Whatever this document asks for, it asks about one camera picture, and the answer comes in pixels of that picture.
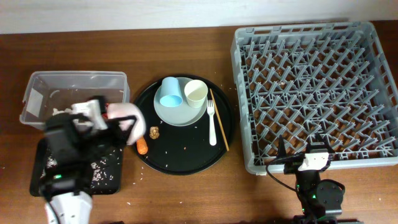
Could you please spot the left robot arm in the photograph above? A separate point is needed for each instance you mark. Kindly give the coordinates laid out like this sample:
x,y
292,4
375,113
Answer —
x,y
66,187

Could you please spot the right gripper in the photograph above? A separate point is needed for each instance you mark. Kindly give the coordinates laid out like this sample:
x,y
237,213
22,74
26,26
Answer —
x,y
292,165

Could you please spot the cream white cup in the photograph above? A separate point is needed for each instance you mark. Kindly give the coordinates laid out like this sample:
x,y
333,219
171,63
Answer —
x,y
195,92

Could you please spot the pink bowl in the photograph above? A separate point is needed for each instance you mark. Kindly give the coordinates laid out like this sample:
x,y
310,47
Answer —
x,y
132,120

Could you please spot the black rectangular tray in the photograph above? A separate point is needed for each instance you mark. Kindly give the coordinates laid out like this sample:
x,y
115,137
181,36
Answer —
x,y
34,182

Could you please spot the clear plastic bin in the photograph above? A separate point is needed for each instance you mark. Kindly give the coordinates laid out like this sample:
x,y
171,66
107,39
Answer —
x,y
47,90

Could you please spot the red snack wrapper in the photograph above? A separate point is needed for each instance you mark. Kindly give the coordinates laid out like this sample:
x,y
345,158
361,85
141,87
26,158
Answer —
x,y
104,111

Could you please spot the grey dishwasher rack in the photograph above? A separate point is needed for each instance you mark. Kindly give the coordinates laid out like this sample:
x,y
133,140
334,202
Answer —
x,y
297,81

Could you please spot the brown food chunk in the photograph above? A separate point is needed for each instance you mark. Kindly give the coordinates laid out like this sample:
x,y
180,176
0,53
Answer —
x,y
154,132

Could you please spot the light blue cup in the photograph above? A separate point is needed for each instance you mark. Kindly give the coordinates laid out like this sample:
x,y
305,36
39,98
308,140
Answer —
x,y
170,93

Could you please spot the orange carrot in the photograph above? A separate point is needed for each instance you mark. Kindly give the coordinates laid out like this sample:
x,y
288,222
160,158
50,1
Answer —
x,y
141,145

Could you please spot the grey plate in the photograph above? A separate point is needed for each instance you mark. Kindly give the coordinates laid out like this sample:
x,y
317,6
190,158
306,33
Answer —
x,y
182,115

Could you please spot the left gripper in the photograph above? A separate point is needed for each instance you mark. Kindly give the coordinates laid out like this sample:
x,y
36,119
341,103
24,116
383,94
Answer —
x,y
112,137

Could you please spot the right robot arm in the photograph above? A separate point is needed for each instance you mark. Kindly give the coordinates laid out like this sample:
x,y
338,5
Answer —
x,y
320,199

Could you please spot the round black serving tray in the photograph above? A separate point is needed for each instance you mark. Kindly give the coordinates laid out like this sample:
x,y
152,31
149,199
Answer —
x,y
185,150

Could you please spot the white plastic fork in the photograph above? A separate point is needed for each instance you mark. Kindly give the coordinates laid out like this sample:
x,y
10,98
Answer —
x,y
211,112

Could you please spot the food scraps and rice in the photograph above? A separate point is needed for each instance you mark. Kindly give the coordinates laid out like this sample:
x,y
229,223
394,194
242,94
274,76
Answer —
x,y
106,172

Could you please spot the wooden chopstick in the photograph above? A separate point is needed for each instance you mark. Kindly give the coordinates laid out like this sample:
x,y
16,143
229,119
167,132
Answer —
x,y
215,108

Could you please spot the white tissue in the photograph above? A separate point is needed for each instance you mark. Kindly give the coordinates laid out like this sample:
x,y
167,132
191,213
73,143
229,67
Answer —
x,y
56,111

